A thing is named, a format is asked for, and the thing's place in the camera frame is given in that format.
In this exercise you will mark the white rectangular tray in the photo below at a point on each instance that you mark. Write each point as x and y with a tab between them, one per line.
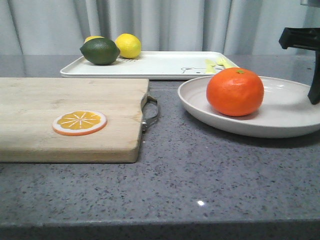
153	65

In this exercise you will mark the wooden cutting board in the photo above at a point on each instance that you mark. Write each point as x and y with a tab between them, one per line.
29	106

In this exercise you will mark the yellow lemon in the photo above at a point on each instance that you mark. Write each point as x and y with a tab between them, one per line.
129	45
89	38

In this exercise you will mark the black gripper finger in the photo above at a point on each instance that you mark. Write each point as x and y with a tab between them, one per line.
314	92

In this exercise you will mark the yellow plastic knife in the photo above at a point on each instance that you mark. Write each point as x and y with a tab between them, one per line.
210	66

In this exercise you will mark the yellow plastic fork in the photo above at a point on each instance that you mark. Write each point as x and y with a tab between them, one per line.
222	61

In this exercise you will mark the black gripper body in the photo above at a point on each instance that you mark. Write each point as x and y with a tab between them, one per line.
301	38

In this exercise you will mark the grey curtain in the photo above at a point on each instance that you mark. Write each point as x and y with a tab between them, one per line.
231	27

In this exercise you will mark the metal cutting board handle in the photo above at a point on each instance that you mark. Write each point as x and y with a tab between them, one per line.
150	112

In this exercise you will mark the orange slice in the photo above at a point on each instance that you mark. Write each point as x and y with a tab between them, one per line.
79	123

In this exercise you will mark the beige round plate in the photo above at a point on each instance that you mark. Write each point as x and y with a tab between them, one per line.
285	112

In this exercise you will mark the orange mandarin fruit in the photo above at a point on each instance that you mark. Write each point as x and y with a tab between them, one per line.
235	92

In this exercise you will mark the green lime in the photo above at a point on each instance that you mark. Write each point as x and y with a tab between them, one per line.
100	51

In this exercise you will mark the rear yellow lemon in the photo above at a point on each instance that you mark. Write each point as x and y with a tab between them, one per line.
89	38

